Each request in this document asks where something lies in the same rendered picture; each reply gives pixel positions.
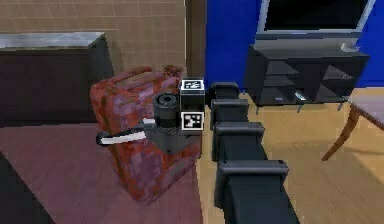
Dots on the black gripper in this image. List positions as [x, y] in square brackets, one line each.
[165, 115]

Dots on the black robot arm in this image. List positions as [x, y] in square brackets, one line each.
[246, 173]

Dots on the red rusty fuel tank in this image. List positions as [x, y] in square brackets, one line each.
[140, 140]

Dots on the black cabinet with grey top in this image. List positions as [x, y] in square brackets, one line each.
[50, 76]

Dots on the black television stand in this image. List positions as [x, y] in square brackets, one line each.
[300, 76]

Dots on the grey television set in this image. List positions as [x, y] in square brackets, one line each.
[313, 20]

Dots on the brown wooden table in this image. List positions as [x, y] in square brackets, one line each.
[360, 116]

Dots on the brown wooden door frame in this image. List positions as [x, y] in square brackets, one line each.
[195, 36]

